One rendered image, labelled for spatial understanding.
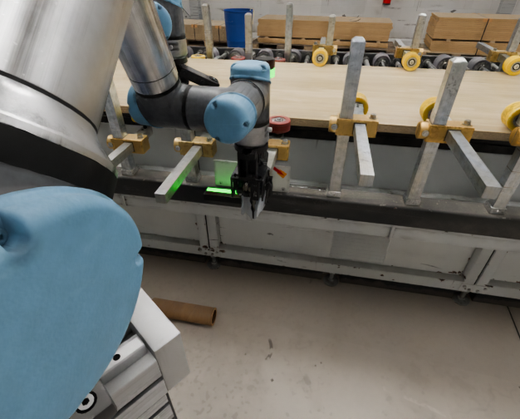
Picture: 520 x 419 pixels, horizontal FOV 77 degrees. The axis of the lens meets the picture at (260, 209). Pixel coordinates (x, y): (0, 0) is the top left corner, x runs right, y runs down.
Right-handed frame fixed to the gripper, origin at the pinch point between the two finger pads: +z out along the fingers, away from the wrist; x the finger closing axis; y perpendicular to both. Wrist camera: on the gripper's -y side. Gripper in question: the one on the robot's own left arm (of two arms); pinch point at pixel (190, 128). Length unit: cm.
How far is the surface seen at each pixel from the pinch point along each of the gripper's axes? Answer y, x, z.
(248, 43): -32, -111, -3
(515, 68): -151, -47, -1
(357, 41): -44, 9, -24
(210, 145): -5.3, -3.9, 7.9
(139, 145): 18.7, -12.7, 10.0
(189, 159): 1.3, 3.6, 8.2
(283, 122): -29.8, -5.8, 2.1
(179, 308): 15, -1, 85
